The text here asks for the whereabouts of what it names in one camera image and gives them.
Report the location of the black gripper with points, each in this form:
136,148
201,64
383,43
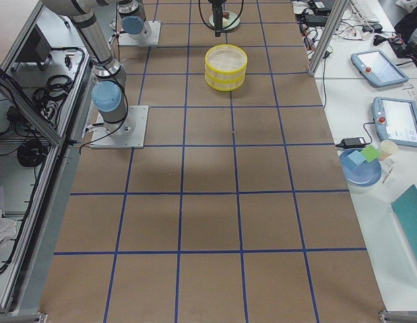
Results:
217,7

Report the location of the yellow bamboo steamer layer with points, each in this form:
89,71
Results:
225,59
224,85

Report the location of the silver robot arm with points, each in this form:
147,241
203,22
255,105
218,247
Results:
134,10
108,94

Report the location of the light green plate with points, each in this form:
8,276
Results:
232,22

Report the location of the upper blue teach pendant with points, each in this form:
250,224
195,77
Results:
378,69

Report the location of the blue teach pendant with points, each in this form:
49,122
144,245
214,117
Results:
378,69
395,120

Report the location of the black power adapter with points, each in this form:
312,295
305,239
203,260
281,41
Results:
352,142

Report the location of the black monitor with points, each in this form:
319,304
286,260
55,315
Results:
36,49

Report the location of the blue foam cube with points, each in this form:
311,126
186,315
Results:
355,159

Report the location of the green foam cube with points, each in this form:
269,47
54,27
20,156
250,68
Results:
370,153

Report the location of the lower blue teach pendant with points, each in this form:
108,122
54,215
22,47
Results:
395,120

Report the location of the beige cup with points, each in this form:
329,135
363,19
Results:
386,149

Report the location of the blue plate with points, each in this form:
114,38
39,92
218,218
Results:
365,174

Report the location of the teal board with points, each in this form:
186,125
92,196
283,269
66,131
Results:
405,208

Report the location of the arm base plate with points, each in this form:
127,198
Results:
140,34
130,134

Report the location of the aluminium frame post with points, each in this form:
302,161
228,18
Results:
331,26

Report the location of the aluminium side frame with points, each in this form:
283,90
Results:
42,114

